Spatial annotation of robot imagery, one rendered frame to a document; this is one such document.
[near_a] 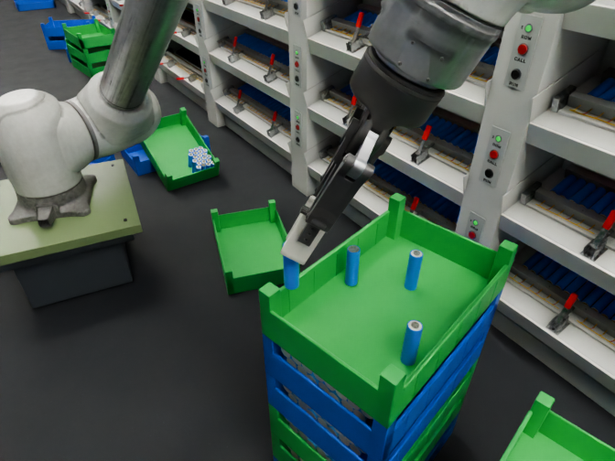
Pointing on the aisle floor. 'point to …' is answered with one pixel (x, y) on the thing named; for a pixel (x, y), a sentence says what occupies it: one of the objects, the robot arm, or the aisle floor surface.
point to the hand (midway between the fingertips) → (307, 230)
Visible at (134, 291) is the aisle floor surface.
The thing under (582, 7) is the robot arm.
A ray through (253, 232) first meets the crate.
